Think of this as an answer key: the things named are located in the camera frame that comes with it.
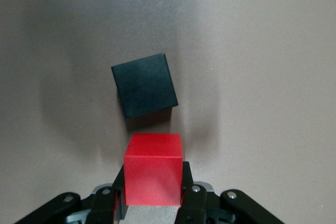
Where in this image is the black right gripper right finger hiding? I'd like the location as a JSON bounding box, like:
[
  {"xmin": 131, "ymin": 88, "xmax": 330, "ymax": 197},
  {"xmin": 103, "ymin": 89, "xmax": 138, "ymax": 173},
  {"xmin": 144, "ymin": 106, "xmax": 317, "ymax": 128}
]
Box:
[{"xmin": 174, "ymin": 161, "xmax": 286, "ymax": 224}]

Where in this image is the red cube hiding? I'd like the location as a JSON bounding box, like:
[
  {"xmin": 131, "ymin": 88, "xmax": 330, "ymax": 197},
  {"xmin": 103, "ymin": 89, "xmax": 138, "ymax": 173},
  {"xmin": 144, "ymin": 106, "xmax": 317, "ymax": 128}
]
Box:
[{"xmin": 123, "ymin": 133, "xmax": 183, "ymax": 206}]

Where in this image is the black cube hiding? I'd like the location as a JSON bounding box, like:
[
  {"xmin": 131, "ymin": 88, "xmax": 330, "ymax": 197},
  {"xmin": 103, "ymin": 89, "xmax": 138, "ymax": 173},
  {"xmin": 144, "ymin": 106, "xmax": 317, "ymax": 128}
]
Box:
[{"xmin": 111, "ymin": 52, "xmax": 179, "ymax": 120}]

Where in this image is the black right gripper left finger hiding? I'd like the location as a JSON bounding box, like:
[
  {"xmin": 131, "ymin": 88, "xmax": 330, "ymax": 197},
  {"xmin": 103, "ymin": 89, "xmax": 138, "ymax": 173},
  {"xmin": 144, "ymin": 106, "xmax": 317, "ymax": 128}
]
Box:
[{"xmin": 15, "ymin": 165, "xmax": 127, "ymax": 224}]

